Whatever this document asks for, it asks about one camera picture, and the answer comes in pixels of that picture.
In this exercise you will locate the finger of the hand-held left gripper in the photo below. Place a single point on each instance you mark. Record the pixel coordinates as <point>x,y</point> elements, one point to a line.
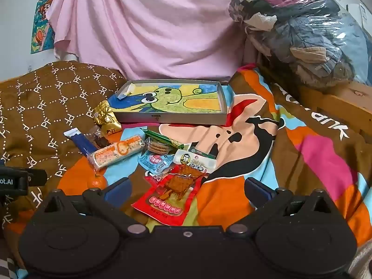
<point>37,177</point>

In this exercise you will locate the clear packet with dark snack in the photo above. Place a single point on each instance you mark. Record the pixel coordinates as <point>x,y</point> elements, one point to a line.
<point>100,141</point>

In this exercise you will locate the wall poster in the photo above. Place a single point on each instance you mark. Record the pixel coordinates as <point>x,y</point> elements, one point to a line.
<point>43,26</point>

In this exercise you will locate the pink sheet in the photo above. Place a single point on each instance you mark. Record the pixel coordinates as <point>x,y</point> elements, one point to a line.
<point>151,29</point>

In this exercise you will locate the white wall socket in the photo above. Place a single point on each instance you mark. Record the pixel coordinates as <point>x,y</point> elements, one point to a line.
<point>357,11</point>

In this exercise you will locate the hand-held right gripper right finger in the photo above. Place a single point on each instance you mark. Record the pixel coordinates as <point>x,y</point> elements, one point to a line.
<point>257,190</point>

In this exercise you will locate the light blue sausage packet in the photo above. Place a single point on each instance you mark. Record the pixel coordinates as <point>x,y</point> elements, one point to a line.
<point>154,161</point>

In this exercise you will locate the grey tray with cartoon drawing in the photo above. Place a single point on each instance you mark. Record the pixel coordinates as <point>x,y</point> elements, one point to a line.
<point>174,119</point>

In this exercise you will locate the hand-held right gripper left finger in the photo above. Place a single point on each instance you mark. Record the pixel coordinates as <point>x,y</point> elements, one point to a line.
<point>116,190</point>

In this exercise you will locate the tangerine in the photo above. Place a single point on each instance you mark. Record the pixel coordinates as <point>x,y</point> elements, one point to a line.
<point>97,181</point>

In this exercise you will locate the small green packet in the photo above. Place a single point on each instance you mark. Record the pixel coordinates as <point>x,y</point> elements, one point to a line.
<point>203,153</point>

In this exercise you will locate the blue stick packet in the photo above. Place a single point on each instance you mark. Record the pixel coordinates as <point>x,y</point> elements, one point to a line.
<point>82,144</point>

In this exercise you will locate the brown patterned pillow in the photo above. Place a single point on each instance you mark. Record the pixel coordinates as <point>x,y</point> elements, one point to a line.
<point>43,107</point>

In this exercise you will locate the clear packet of round biscuits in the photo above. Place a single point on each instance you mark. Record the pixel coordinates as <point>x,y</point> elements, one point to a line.
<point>157,148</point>

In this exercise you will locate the gold foil snack packet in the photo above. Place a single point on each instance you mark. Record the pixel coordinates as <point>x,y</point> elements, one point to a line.
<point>104,116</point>

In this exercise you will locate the orange and white cracker packet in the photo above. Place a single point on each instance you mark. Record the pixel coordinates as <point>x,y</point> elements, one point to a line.
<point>116,151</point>

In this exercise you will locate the green and yellow biscuit packet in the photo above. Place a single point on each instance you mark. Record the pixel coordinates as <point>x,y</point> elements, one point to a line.
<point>164,139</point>

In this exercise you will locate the clear bag of clothes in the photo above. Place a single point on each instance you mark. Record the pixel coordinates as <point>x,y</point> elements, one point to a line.
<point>305,35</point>

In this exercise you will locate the red tofu snack packet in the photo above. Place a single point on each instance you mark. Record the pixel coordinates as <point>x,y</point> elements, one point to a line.
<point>162,206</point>

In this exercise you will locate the white packet with portrait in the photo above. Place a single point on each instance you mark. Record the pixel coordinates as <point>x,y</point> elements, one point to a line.
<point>189,159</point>

